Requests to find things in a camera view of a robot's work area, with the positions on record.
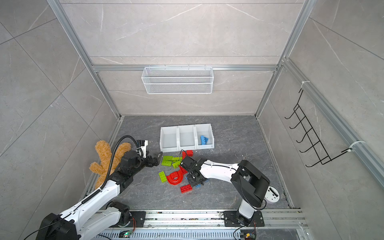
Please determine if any white wire mesh basket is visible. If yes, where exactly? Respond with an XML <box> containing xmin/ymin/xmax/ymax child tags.
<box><xmin>142</xmin><ymin>67</ymin><xmax>214</xmax><ymax>95</ymax></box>

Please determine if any green lego brick upper left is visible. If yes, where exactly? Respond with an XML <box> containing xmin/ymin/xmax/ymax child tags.
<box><xmin>163</xmin><ymin>156</ymin><xmax>173</xmax><ymax>162</ymax></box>

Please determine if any red lego arch piece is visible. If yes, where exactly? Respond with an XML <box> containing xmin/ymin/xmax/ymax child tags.
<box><xmin>166</xmin><ymin>170</ymin><xmax>184</xmax><ymax>186</ymax></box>

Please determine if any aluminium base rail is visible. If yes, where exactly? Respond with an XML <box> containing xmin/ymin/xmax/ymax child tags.
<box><xmin>94</xmin><ymin>209</ymin><xmax>313</xmax><ymax>240</ymax></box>

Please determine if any red lego brick front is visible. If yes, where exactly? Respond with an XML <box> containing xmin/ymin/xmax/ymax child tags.
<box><xmin>180</xmin><ymin>185</ymin><xmax>193</xmax><ymax>194</ymax></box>

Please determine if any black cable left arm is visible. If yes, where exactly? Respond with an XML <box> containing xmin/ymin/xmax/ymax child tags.
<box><xmin>100</xmin><ymin>134</ymin><xmax>140</xmax><ymax>190</ymax></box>

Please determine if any green lego brick lone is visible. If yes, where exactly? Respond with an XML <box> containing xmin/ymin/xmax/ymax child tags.
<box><xmin>159</xmin><ymin>171</ymin><xmax>167</xmax><ymax>183</ymax></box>

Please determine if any green lego brick tilted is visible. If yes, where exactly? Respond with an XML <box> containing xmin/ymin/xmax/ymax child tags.
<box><xmin>172</xmin><ymin>161</ymin><xmax>182</xmax><ymax>169</ymax></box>

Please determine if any red lego brick square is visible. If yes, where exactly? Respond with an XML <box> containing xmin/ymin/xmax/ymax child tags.
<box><xmin>187</xmin><ymin>150</ymin><xmax>194</xmax><ymax>157</ymax></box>

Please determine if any white storage bin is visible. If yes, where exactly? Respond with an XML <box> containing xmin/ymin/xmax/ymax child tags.
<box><xmin>194</xmin><ymin>124</ymin><xmax>215</xmax><ymax>150</ymax></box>
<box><xmin>179</xmin><ymin>125</ymin><xmax>197</xmax><ymax>151</ymax></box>
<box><xmin>160</xmin><ymin>126</ymin><xmax>179</xmax><ymax>153</ymax></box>

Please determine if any white left storage bin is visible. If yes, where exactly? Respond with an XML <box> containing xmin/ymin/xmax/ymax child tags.
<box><xmin>160</xmin><ymin>126</ymin><xmax>179</xmax><ymax>153</ymax></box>

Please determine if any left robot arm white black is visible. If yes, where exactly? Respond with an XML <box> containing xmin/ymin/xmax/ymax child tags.
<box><xmin>36</xmin><ymin>151</ymin><xmax>163</xmax><ymax>240</ymax></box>

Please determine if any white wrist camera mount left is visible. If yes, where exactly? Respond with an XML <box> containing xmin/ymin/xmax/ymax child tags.
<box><xmin>137</xmin><ymin>140</ymin><xmax>149</xmax><ymax>159</ymax></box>

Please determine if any green lego brick lower left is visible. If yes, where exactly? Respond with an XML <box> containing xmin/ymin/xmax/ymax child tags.
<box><xmin>162</xmin><ymin>160</ymin><xmax>173</xmax><ymax>167</ymax></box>

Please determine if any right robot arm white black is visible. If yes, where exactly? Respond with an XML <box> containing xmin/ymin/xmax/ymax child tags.
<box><xmin>181</xmin><ymin>157</ymin><xmax>270</xmax><ymax>226</ymax></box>

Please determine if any white right storage bin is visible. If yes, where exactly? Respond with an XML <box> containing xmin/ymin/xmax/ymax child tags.
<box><xmin>194</xmin><ymin>124</ymin><xmax>215</xmax><ymax>150</ymax></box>

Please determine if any white tape roll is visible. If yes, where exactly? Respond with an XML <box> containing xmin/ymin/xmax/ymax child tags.
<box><xmin>264</xmin><ymin>186</ymin><xmax>280</xmax><ymax>204</ymax></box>

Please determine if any white middle storage bin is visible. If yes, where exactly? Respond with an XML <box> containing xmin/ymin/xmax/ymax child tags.
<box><xmin>179</xmin><ymin>125</ymin><xmax>197</xmax><ymax>151</ymax></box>

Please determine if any brown teddy bear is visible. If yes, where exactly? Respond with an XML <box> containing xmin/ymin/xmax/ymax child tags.
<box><xmin>90</xmin><ymin>141</ymin><xmax>132</xmax><ymax>189</ymax></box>

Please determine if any green lego brick upper side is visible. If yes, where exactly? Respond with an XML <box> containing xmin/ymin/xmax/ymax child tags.
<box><xmin>172</xmin><ymin>157</ymin><xmax>183</xmax><ymax>162</ymax></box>

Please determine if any black wire hook rack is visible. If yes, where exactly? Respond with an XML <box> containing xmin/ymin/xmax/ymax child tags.
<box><xmin>284</xmin><ymin>89</ymin><xmax>353</xmax><ymax>168</ymax></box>

